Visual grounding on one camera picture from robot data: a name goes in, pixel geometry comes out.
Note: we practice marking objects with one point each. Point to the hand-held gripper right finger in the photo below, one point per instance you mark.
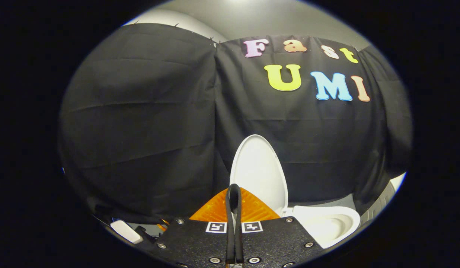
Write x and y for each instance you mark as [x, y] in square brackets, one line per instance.
[274, 242]

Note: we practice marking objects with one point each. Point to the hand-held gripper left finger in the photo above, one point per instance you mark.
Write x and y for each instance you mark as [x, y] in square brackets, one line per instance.
[200, 242]

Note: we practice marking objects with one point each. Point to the white toilet seat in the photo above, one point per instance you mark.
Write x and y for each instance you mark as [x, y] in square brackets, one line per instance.
[319, 210]

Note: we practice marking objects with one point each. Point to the small white device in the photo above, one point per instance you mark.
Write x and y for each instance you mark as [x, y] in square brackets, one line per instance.
[126, 231]

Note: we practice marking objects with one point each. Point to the white cabinet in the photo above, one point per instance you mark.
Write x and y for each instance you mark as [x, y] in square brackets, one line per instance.
[382, 201]

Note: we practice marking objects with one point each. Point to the black backdrop cloth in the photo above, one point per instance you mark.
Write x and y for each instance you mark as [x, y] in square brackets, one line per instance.
[148, 130]

